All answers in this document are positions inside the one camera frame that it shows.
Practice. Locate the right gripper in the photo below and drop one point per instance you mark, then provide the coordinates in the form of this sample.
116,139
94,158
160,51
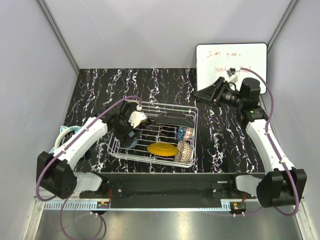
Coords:
213,93

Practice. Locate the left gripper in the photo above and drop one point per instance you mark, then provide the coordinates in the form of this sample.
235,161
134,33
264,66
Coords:
125,138

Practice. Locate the light blue cup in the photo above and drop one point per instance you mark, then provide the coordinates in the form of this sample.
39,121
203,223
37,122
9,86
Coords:
133,143

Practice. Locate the yellow patterned bowl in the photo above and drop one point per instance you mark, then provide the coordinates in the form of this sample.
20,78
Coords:
163,149

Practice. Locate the white wire dish rack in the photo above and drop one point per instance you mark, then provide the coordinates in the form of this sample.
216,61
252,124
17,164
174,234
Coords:
153,133

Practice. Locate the black floral square plate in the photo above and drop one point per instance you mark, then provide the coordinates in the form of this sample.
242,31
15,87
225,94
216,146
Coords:
175,119

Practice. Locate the blue patterned bowl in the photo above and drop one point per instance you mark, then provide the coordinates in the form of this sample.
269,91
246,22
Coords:
184,133

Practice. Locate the brown patterned bowl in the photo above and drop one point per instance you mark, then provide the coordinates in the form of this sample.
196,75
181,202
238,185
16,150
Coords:
185,152

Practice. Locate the red and black mug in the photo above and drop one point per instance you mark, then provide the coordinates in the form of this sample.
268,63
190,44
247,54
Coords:
132,104

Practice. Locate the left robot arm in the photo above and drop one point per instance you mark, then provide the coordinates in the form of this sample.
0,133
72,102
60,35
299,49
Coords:
55,171

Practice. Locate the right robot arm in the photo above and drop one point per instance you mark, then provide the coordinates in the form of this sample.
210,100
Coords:
282,184

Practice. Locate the white whiteboard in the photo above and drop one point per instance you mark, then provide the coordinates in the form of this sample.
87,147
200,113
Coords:
213,60

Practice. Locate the black marble mat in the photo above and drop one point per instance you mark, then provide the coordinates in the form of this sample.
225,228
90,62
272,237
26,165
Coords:
159,133

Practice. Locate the teal cat-ear headphones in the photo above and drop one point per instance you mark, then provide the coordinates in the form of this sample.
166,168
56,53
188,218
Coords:
62,137

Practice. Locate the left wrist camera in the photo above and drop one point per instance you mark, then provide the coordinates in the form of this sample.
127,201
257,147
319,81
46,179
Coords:
137,117

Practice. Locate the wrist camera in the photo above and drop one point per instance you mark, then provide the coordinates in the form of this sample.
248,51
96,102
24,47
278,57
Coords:
137,117
233,74

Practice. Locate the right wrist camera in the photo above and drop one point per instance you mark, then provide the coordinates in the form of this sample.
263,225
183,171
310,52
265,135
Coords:
233,74

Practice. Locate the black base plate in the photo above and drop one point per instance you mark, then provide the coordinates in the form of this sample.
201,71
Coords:
167,190

